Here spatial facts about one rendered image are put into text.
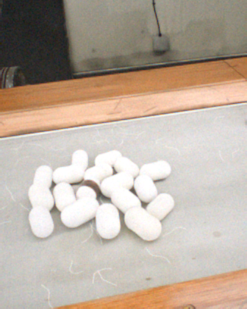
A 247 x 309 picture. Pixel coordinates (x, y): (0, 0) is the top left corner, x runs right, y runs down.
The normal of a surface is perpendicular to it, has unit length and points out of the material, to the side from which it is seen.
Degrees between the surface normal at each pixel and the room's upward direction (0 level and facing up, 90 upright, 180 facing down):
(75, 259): 0
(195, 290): 0
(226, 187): 0
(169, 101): 45
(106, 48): 89
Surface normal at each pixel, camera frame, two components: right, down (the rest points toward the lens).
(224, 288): -0.06, -0.86
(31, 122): 0.10, -0.27
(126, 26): 0.17, 0.49
